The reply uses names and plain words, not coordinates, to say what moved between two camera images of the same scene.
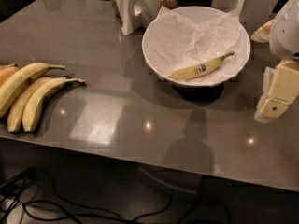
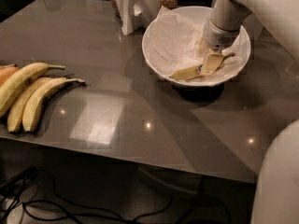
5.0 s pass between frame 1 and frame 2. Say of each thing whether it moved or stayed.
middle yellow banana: stayed
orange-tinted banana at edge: stayed
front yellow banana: stayed
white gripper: moved
